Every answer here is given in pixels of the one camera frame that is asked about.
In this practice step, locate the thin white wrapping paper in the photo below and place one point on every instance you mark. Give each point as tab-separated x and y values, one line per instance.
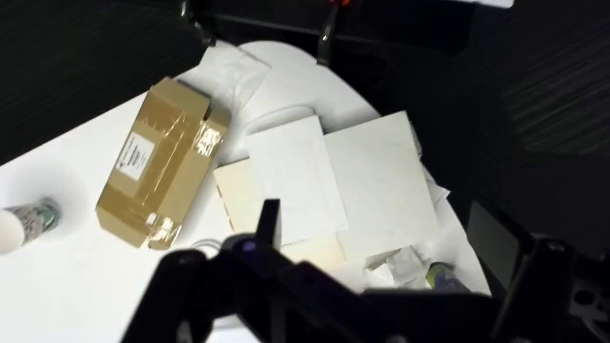
229	70

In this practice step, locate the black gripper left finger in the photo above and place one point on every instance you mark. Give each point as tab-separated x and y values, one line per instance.
269	222

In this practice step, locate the cream paper sheet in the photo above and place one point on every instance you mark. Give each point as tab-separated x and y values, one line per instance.
238	192

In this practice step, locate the white flat board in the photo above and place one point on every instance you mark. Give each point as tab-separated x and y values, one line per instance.
486	3

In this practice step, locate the white rounded object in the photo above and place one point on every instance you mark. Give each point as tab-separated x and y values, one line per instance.
297	92

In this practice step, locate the large white paper sheet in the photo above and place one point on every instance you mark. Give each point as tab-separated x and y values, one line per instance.
381	184

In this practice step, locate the printed paper cup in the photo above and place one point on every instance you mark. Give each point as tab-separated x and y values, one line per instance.
25	220

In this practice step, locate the brown cardboard box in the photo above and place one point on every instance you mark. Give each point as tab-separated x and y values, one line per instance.
158	165

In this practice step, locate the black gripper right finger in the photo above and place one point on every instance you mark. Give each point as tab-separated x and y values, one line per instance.
498	245

